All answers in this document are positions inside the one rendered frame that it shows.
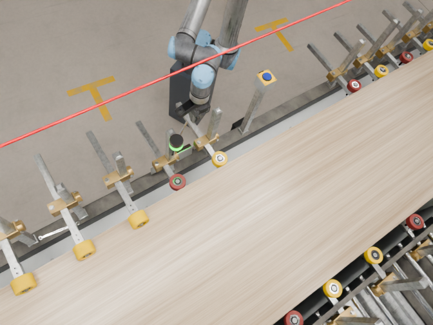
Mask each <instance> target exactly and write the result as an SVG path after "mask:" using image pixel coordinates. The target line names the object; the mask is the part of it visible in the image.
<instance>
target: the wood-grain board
mask: <svg viewBox="0 0 433 325"><path fill-rule="evenodd" d="M431 198H433V49H432V50H431V51H429V52H427V53H425V54H423V55H421V56H420V57H418V58H416V59H415V60H413V61H411V62H409V63H407V64H405V65H403V66H402V67H400V68H398V69H397V70H395V71H393V72H391V73H389V74H387V75H385V76H384V77H382V78H380V79H378V80H377V81H374V82H373V83H371V84H369V85H367V86H366V87H364V88H362V89H361V90H358V91H357V92H355V93H353V94H351V95H350V96H348V97H346V98H344V99H342V100H341V101H338V102H337V103H335V104H333V105H331V106H330V107H328V108H326V109H324V110H322V111H320V112H319V113H317V114H315V115H313V116H312V117H310V118H308V119H306V120H304V121H302V122H301V123H299V124H297V125H296V126H293V127H292V128H290V129H288V130H286V131H284V132H283V133H281V134H279V135H277V136H276V137H273V138H272V139H270V140H268V141H266V142H265V143H263V144H261V145H260V146H257V147H256V148H254V149H252V150H250V151H248V152H247V153H245V154H243V155H241V156H240V157H237V158H236V159H234V160H232V161H230V162H229V163H227V164H225V165H223V166H221V167H219V168H218V169H216V170H214V171H212V172H211V173H209V174H207V175H205V176H203V177H201V178H200V179H198V180H196V181H195V182H192V183H191V184H189V185H187V186H185V187H183V188H182V189H180V190H178V191H176V192H175V193H172V194H171V195H169V196H167V197H165V198H164V199H162V200H160V201H159V202H156V203H155V204H153V205H151V206H149V207H147V208H146V209H144V212H145V213H146V215H147V216H148V219H149V222H148V223H147V224H145V225H144V226H142V227H141V228H138V229H136V230H134V229H133V228H132V227H131V225H130V223H129V221H128V219H126V220H124V221H122V222H120V223H118V224H117V225H115V226H113V227H111V228H110V229H108V230H106V231H104V232H102V233H100V234H99V235H97V236H95V237H94V238H92V239H90V240H91V241H92V243H93V245H94V246H95V249H96V252H95V253H94V254H93V255H91V256H90V257H88V258H86V259H84V260H81V261H78V260H77V258H76V256H75V254H74V252H73V249H72V250H70V251H68V252H66V253H64V254H63V255H61V256H59V257H58V258H56V259H54V260H52V261H50V262H48V263H46V264H45V265H43V266H41V267H40V268H37V269H36V270H34V271H32V272H31V273H32V274H33V276H34V279H35V281H36V283H37V286H36V287H35V288H34V289H32V290H30V291H29V292H27V293H24V294H22V295H19V296H15V294H14V291H13V289H12V287H11V285H10V284H9V285H7V286H5V287H4V288H1V289H0V325H273V324H274V323H275V322H276V321H278V320H279V319H281V318H282V317H283V316H284V315H285V314H286V313H288V312H289V311H291V310H292V309H293V308H294V307H295V306H297V305H298V304H299V303H301V301H303V300H304V299H306V298H307V297H308V296H309V295H310V294H312V293H313V292H314V291H316V290H317V289H318V288H319V287H320V286H322V285H323V284H325V283H326V282H327V281H328V280H329V279H331V278H332V277H333V276H335V275H336V274H337V273H338V272H339V271H341V270H342V269H344V267H346V266H347V265H348V264H350V263H351V262H352V261H353V260H354V259H356V258H357V257H359V256H360V255H361V254H362V253H363V252H365V251H366V250H367V249H369V248H370V247H371V246H372V245H373V244H375V243H376V242H378V241H379V240H380V239H381V238H382V237H384V236H385V235H386V234H388V232H390V231H391V230H393V229H394V228H395V227H396V226H397V225H399V224H400V223H401V222H403V221H404V220H405V219H406V218H407V217H409V216H410V215H412V214H413V213H414V212H415V211H416V210H418V209H419V208H420V207H422V206H423V205H424V204H425V203H426V202H428V201H429V200H431Z"/></svg>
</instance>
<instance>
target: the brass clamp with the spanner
mask: <svg viewBox="0 0 433 325"><path fill-rule="evenodd" d="M179 159H180V158H179V156H178V153H177V152H175V158H174V159H172V160H170V161H168V160H167V158H166V156H165V155H163V156H162V157H159V158H158V159H155V160H154V161H152V166H153V167H154V169H155V171H156V172H159V171H161V170H163V166H165V165H167V164H168V165H169V166H171V165H172V164H175V163H176V162H178V161H179ZM156 161H157V162H158V163H159V165H158V166H155V162H156Z"/></svg>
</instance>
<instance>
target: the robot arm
mask: <svg viewBox="0 0 433 325"><path fill-rule="evenodd" d="M248 1H249V0H227V4H226V10H225V13H224V18H223V22H222V27H221V31H220V36H219V37H217V38H216V40H215V39H212V38H211V35H210V33H209V32H208V31H206V30H202V29H200V28H201V26H202V23H203V21H204V18H205V16H206V13H207V10H208V8H209V5H210V3H211V0H191V1H190V4H189V6H188V9H187V11H186V14H185V16H184V18H183V20H182V23H181V26H180V28H179V30H178V32H177V34H176V36H171V38H170V40H169V44H168V56H169V57H170V58H172V59H174V60H178V61H181V62H182V68H185V67H187V66H189V65H192V64H195V63H197V62H199V61H202V60H204V59H207V58H208V57H211V56H213V55H216V54H219V53H220V52H223V51H226V50H228V49H230V48H233V47H235V46H238V42H237V40H238V36H239V33H240V29H241V26H242V22H243V19H244V15H245V11H246V8H247V4H248ZM240 51H241V49H240V48H237V49H235V50H232V51H230V52H228V53H226V54H223V55H220V56H218V57H216V58H214V59H211V60H209V61H206V62H204V63H202V64H199V65H197V66H194V67H192V68H190V69H187V70H185V71H184V72H185V73H187V74H188V75H190V76H191V87H190V93H189V97H190V99H188V100H187V101H186V102H185V103H183V104H182V105H180V106H179V107H178V108H177V109H175V112H176V114H177V116H178V117H179V118H180V119H181V118H183V116H185V115H186V114H189V118H190V121H191V122H192V123H195V122H197V121H199V119H201V118H203V115H200V114H201V113H204V112H206V113H208V112H209V111H210V108H211V105H210V104H209V100H210V92H211V87H212V84H213V81H214V78H215V75H216V74H217V70H218V67H220V68H223V69H225V70H233V69H234V67H235V64H236V62H237V60H238V56H239V55H240ZM208 108H209V110H208Z"/></svg>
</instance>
